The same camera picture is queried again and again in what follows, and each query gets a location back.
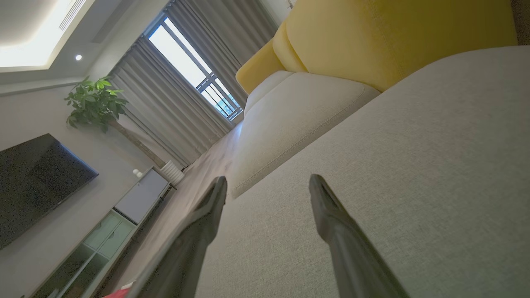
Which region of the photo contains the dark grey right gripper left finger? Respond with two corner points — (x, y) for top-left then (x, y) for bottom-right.
(126, 176), (228, 298)

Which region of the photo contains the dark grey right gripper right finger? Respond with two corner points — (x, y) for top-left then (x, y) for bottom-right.
(309, 174), (410, 298)

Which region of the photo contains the red shirt with white sleeves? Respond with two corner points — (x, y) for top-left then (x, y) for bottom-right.
(103, 281), (135, 298)

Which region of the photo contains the grey television cabinet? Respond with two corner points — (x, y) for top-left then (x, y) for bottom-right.
(31, 167), (172, 298)

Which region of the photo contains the white ribbed plant pot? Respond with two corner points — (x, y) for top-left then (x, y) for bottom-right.
(161, 161), (185, 186)

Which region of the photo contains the large grey fabric ottoman seat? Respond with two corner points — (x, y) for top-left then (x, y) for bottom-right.
(195, 46), (530, 298)

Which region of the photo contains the grey pleated curtain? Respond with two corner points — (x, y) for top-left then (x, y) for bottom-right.
(110, 35), (234, 166)
(166, 0), (278, 108)

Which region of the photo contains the grey sofa seat cushion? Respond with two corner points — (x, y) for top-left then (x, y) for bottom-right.
(229, 72), (381, 198)
(244, 70), (294, 116)

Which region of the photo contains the black flat screen television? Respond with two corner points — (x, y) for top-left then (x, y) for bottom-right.
(0, 133), (99, 250)

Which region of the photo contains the green leafy indoor tree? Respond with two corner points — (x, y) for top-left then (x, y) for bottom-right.
(64, 77), (168, 168)

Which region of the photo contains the window with balcony railing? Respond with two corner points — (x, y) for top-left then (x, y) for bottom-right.
(148, 17), (244, 121)

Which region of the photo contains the wide yellow sofa backrest cushion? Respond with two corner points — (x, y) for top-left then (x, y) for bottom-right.
(286, 0), (519, 92)

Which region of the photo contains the white linear ceiling air vent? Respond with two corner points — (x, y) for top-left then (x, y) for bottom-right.
(58, 0), (87, 31)

